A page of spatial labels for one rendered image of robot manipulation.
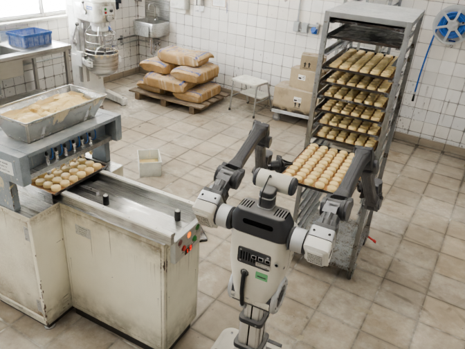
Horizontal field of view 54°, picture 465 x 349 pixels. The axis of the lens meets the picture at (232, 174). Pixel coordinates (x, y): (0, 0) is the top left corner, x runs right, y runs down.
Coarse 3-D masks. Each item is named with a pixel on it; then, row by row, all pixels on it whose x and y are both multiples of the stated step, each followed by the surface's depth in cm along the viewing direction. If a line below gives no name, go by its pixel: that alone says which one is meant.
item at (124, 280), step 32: (128, 192) 258; (64, 224) 249; (96, 224) 236; (160, 224) 232; (96, 256) 247; (128, 256) 234; (160, 256) 222; (192, 256) 250; (96, 288) 259; (128, 288) 245; (160, 288) 232; (192, 288) 262; (96, 320) 278; (128, 320) 256; (160, 320) 242; (192, 320) 276
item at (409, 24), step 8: (408, 24) 242; (408, 32) 244; (408, 40) 245; (400, 56) 250; (400, 64) 252; (400, 72) 254; (392, 88) 259; (392, 96) 261; (392, 104) 262; (384, 120) 268; (384, 128) 270; (384, 136) 272; (376, 152) 278; (360, 224) 303; (360, 232) 305; (352, 256) 316; (352, 264) 318
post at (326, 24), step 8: (328, 16) 259; (328, 24) 261; (320, 40) 266; (320, 48) 268; (320, 56) 270; (320, 64) 272; (320, 72) 274; (312, 96) 282; (312, 104) 284; (312, 112) 286; (312, 120) 289; (312, 128) 294; (304, 144) 298; (296, 200) 318; (296, 208) 320; (296, 216) 323
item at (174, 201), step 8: (96, 176) 267; (104, 176) 264; (112, 176) 261; (120, 176) 261; (112, 184) 263; (120, 184) 260; (128, 184) 257; (136, 184) 254; (144, 184) 255; (136, 192) 256; (144, 192) 253; (152, 192) 250; (160, 192) 249; (160, 200) 250; (168, 200) 247; (176, 200) 244; (184, 200) 243; (184, 208) 244
